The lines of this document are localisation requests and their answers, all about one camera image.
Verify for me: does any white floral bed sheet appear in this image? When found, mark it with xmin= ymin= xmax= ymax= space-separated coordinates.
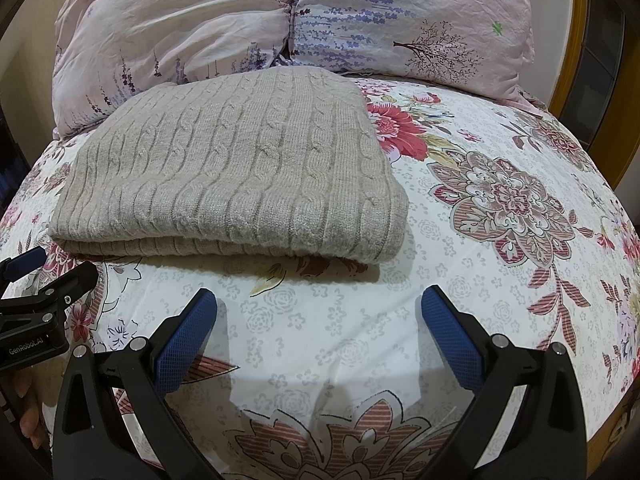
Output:
xmin=0 ymin=72 xmax=640 ymax=480

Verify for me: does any person's left hand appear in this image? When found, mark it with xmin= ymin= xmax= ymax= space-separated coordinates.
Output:
xmin=14 ymin=367 xmax=46 ymax=451

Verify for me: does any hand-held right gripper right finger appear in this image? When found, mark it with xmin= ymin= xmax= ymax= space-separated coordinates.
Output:
xmin=420 ymin=285 xmax=588 ymax=480

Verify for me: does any beige cable knit sweater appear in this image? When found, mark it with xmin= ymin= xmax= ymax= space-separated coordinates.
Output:
xmin=47 ymin=67 xmax=408 ymax=265

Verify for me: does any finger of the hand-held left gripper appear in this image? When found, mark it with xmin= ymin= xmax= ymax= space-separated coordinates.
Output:
xmin=0 ymin=247 xmax=46 ymax=287
xmin=0 ymin=261 xmax=99 ymax=336

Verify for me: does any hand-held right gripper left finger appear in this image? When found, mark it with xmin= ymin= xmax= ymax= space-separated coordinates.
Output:
xmin=50 ymin=287 xmax=221 ymax=480

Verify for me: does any pink tree print pillow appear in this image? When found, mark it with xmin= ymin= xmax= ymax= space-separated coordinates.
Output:
xmin=287 ymin=0 xmax=548 ymax=110

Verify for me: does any pink lavender print pillow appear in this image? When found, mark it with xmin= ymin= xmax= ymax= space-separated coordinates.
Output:
xmin=50 ymin=0 xmax=301 ymax=137

